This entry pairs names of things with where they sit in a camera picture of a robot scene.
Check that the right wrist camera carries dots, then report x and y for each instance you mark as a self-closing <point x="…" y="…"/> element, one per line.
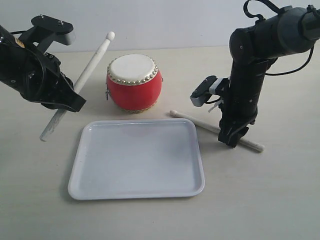
<point x="210" y="91"/>

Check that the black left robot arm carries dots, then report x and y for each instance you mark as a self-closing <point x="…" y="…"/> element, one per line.
<point x="12" y="59"/>

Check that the small red drum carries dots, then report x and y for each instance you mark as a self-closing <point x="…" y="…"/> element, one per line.
<point x="133" y="82"/>

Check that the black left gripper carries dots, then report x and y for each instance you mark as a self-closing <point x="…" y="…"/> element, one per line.
<point x="44" y="83"/>

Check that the white rectangular tray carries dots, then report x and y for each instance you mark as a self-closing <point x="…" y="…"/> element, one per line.
<point x="137" y="159"/>

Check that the wooden drumstick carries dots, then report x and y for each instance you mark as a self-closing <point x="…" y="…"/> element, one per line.
<point x="214" y="129"/>
<point x="79" y="84"/>

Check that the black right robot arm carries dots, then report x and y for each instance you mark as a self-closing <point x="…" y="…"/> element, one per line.
<point x="293" y="30"/>

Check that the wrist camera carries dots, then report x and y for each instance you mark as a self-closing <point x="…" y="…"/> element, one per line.
<point x="47" y="30"/>
<point x="210" y="91"/>

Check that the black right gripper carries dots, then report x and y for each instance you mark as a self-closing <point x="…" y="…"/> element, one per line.
<point x="239" y="98"/>

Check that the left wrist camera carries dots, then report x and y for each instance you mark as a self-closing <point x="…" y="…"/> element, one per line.
<point x="47" y="30"/>

